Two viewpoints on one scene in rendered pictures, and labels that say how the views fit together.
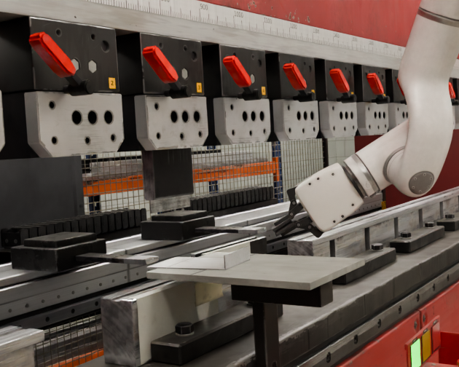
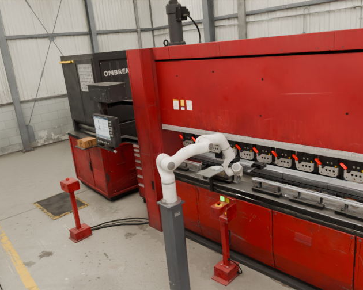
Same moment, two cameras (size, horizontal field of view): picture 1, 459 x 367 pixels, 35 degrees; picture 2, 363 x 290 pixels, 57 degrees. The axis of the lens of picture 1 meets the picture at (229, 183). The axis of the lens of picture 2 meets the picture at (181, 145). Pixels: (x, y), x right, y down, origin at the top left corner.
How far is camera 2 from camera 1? 384 cm
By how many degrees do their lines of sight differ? 103
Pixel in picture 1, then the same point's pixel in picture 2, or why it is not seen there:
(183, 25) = not seen: hidden behind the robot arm
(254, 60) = (231, 142)
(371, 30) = (282, 139)
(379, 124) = (284, 164)
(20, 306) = not seen: hidden behind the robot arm
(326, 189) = not seen: hidden behind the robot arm
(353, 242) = (271, 187)
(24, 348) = (196, 166)
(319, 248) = (254, 181)
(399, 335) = (258, 208)
